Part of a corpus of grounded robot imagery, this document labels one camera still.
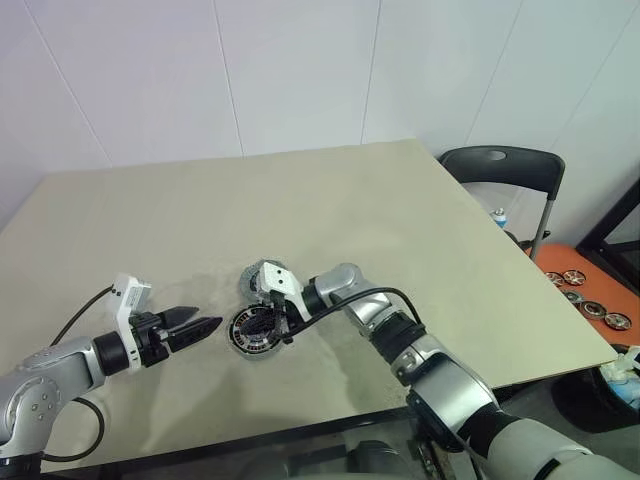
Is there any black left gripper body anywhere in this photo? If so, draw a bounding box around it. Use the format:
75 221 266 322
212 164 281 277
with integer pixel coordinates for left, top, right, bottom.
130 312 174 369

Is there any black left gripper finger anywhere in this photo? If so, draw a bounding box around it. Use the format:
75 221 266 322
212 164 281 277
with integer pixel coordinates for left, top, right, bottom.
167 316 224 354
159 304 201 332

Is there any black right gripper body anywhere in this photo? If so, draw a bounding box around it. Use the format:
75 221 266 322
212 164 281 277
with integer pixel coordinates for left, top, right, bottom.
268 291 297 347

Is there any motor stator with copper windings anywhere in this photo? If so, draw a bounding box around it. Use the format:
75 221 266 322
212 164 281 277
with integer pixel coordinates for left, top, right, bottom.
227 308 286 358

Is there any dark grey rounded shape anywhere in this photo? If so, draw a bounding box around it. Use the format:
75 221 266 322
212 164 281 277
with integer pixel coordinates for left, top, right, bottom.
346 439 407 480

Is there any black folding chair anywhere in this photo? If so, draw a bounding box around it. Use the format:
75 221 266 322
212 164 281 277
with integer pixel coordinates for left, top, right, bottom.
438 145 568 262

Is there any orange tray with bearings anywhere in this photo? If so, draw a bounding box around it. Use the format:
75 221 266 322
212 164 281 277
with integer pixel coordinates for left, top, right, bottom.
531 242 640 347

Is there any black framed glass cabinet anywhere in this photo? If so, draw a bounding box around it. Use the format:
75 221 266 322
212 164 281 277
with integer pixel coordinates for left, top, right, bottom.
574 176 640 297

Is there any black trash bin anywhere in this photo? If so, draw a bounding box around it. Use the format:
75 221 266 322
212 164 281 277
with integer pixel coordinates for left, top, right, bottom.
591 343 640 435

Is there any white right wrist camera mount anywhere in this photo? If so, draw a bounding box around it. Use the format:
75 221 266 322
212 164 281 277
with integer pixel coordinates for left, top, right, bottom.
256 260 312 324

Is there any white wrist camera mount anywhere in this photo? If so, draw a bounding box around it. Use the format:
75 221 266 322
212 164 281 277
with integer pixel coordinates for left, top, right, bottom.
256 260 312 324
110 272 154 375

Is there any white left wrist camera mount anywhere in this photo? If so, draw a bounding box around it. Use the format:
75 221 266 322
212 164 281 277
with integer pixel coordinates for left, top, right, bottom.
110 272 154 375

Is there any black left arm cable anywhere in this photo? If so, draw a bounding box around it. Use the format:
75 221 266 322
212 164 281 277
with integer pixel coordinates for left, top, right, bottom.
38 285 119 462

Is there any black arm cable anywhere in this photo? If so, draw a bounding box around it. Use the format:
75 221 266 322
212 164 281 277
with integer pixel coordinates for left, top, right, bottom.
38 285 119 462
283 286 427 347

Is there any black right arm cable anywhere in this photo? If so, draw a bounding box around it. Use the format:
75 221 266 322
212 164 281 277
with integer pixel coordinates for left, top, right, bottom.
283 286 427 347

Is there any black metal table frame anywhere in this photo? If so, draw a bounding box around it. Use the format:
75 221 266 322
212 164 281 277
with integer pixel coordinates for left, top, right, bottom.
39 399 416 480

